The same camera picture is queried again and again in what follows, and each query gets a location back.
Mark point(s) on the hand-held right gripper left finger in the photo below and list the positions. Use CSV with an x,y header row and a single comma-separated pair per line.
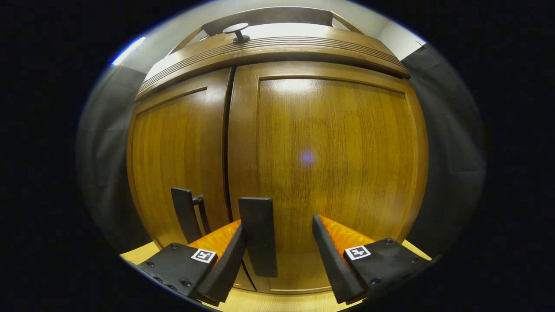
x,y
227,264

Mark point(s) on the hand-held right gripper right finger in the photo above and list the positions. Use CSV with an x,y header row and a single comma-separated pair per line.
x,y
331,260

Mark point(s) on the wooden shoe cabinet door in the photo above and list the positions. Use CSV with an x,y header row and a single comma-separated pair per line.
x,y
173,151
325,130

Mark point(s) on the wooden double-door shoe cabinet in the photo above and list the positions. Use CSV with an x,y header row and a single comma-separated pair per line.
x,y
269,15

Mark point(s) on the black round drawer knob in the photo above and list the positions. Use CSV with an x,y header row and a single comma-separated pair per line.
x,y
236,29

